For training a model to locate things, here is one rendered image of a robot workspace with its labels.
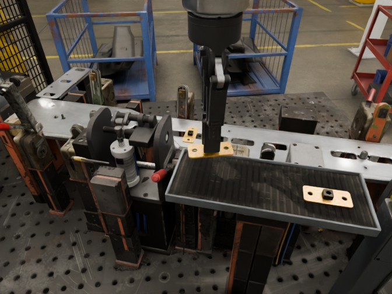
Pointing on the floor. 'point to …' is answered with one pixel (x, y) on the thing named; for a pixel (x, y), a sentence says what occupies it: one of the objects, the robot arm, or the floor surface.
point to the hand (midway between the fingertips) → (211, 132)
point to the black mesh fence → (24, 42)
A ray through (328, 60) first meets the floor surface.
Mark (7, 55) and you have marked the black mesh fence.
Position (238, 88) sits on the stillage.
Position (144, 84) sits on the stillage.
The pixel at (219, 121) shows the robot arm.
